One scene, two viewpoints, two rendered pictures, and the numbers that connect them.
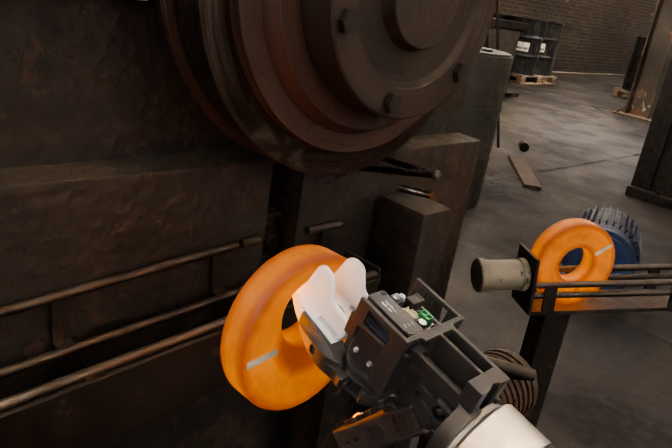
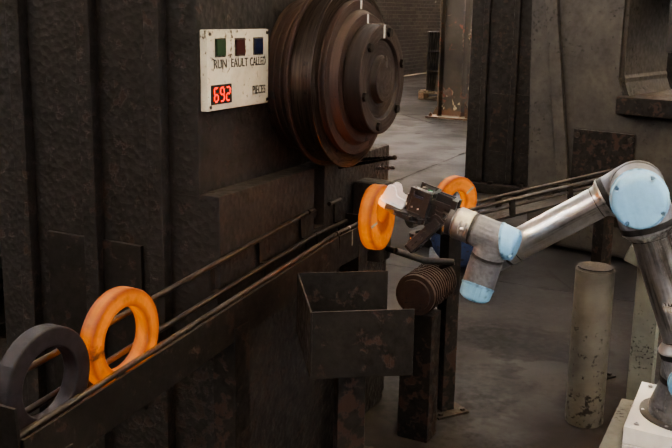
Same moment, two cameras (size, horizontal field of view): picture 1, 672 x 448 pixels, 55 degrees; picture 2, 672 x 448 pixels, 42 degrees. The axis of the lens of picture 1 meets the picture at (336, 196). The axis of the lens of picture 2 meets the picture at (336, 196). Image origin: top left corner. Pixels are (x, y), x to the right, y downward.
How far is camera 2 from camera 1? 1.59 m
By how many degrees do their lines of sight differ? 17
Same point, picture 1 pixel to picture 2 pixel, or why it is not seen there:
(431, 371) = (439, 203)
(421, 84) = (385, 116)
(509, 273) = not seen: hidden behind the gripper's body
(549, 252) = not seen: hidden behind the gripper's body
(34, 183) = (251, 187)
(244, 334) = (369, 214)
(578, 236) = (456, 184)
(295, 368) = (381, 231)
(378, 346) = (420, 200)
